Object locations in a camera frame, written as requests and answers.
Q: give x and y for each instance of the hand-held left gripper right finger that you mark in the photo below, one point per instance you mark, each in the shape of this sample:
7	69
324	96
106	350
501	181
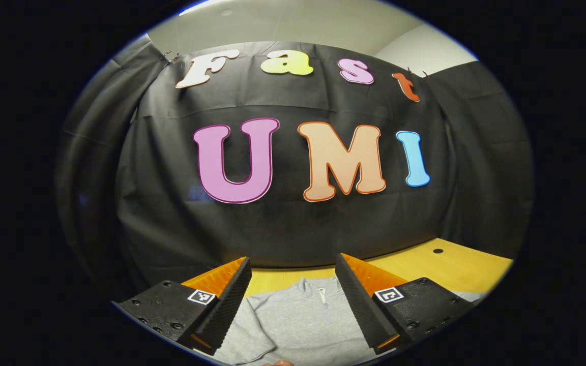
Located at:
359	310

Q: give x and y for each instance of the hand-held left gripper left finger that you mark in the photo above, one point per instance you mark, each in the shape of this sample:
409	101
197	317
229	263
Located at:
227	310

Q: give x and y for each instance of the black backdrop cloth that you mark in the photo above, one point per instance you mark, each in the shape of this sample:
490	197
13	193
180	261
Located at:
298	229

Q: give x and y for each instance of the grey zip-neck sweater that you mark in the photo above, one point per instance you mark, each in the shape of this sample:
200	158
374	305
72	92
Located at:
298	320

